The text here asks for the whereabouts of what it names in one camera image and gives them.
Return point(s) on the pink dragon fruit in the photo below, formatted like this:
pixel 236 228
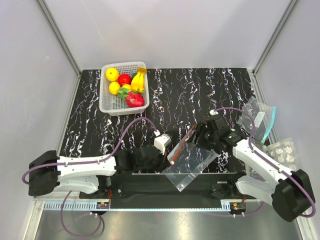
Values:
pixel 132 99

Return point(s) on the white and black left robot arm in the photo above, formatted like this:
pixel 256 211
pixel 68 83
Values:
pixel 52 173

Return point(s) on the yellow lemon fruit lower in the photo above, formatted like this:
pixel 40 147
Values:
pixel 114 87

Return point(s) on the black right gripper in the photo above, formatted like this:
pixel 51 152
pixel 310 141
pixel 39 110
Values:
pixel 200 128

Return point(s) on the clear bag with blue zipper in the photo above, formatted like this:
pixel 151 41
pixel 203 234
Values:
pixel 263 116

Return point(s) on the yellow banana bunch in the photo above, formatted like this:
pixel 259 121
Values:
pixel 137 82

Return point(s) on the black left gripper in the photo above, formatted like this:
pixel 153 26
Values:
pixel 163 164

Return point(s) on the small yellow fruit middle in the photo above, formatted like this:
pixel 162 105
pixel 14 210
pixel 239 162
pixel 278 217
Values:
pixel 127 86

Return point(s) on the white slotted cable duct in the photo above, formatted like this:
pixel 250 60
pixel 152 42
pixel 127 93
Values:
pixel 77 205

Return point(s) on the red apple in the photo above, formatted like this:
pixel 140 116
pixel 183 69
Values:
pixel 124 79

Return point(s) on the white plastic perforated basket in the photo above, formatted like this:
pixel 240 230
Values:
pixel 113 104

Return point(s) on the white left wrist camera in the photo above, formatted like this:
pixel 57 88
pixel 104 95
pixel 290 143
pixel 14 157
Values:
pixel 161 142

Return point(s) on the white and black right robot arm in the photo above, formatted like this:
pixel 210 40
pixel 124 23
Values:
pixel 289 192

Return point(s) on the clear bag with orange zipper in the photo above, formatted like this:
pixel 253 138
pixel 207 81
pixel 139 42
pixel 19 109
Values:
pixel 187 161

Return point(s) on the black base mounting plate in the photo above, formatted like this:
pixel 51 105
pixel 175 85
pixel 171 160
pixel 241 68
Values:
pixel 156 191

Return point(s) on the yellow orange fruit top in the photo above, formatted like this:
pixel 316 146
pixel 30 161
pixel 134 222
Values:
pixel 112 74

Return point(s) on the clear bag of round items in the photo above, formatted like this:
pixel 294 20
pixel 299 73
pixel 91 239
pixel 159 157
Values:
pixel 284 152

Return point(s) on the black marble pattern mat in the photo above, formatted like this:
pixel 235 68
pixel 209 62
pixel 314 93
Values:
pixel 178 99

